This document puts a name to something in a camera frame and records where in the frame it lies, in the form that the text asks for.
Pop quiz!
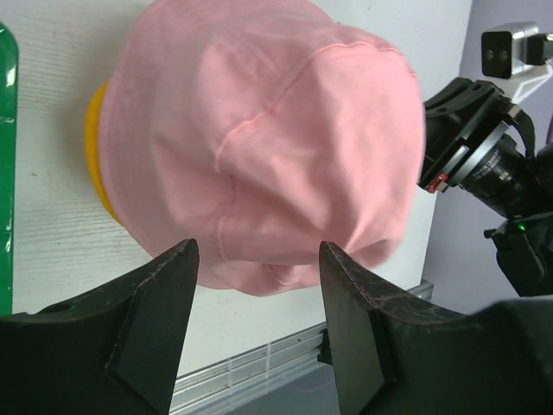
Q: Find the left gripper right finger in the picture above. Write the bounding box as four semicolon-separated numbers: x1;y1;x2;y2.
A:
319;242;552;414

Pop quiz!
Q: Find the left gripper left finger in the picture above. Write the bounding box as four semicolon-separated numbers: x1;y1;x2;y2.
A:
1;239;200;414

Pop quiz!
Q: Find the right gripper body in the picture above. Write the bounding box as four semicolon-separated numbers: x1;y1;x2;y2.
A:
418;77;536;208

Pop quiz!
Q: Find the pink bucket hat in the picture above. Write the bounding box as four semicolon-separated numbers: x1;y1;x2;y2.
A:
99;1;425;296

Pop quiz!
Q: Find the yellow bucket hat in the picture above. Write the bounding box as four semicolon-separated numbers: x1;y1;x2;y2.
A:
83;81;121;224

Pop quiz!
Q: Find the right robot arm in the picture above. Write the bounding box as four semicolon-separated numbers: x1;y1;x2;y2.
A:
418;77;552;297

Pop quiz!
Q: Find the green plastic tray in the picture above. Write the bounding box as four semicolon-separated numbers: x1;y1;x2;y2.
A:
0;24;19;316

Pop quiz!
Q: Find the aluminium table rail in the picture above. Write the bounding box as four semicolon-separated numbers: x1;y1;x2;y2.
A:
172;279;434;398

